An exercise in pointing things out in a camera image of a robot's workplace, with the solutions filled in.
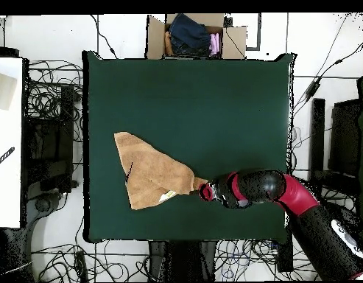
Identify tan terry towel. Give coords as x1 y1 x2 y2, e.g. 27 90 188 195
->
113 131 209 211

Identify dark green table cloth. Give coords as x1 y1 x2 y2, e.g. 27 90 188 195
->
82 51 296 244

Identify black power strip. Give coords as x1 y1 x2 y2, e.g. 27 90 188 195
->
276 235 295 273

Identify pink cloth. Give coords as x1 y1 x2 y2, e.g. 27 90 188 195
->
208 32 221 57

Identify black equipment rack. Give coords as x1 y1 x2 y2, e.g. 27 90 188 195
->
23 84 77 194

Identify brown cardboard box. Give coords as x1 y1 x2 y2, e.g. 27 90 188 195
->
145 13 248 60

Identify blue denim jeans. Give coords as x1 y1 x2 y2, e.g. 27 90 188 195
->
168 13 213 57

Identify white side table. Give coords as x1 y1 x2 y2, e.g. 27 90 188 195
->
0 57 24 229

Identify beige paper sheet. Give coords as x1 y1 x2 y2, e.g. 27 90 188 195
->
0 70 18 112

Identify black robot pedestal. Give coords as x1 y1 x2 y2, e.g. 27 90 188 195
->
147 240 218 282

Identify black metal frame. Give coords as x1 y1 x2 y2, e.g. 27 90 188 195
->
306 97 362 204

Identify black power adapter cable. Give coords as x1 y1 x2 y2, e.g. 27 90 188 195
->
292 33 363 102

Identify black ridged strap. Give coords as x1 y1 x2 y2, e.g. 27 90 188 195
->
0 146 16 171

